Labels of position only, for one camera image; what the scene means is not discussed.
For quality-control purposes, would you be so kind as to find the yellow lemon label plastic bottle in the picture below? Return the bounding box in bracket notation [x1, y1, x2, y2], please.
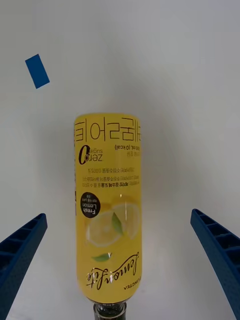
[73, 113, 143, 320]

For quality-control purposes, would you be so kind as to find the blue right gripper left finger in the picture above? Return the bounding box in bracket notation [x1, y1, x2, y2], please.
[0, 212, 48, 320]

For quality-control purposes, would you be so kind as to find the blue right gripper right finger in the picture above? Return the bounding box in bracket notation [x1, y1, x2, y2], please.
[190, 208, 240, 320]

